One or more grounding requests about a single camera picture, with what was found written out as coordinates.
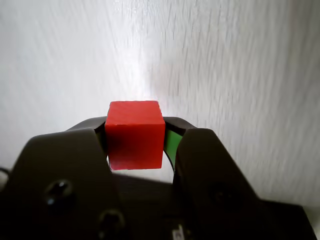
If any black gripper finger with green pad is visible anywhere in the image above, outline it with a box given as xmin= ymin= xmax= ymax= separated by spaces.
xmin=0 ymin=115 xmax=132 ymax=240
xmin=163 ymin=115 xmax=286 ymax=240

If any red wooden cube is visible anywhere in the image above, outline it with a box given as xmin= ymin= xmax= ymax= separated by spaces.
xmin=104 ymin=100 xmax=166 ymax=172

